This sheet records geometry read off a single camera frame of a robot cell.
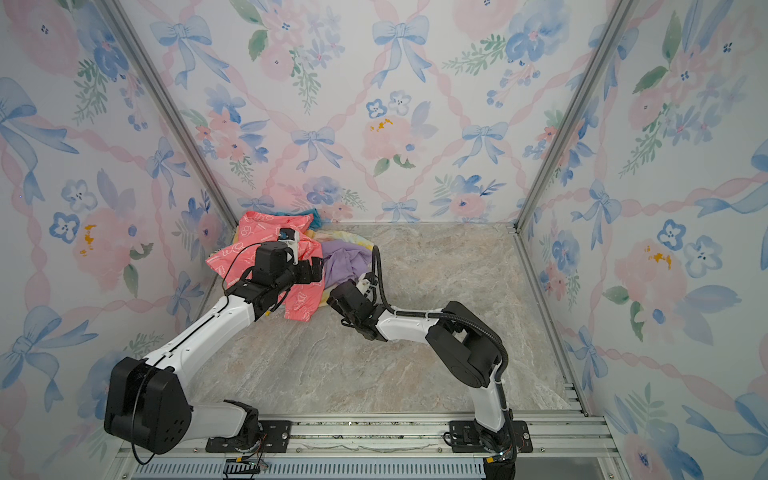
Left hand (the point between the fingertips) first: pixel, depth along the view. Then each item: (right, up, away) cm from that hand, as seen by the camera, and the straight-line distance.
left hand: (310, 257), depth 84 cm
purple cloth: (+7, -2, +19) cm, 20 cm away
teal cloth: (-7, +14, +34) cm, 37 cm away
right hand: (+5, -11, +6) cm, 14 cm away
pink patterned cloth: (-5, -14, +11) cm, 19 cm away
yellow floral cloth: (+4, +8, +27) cm, 29 cm away
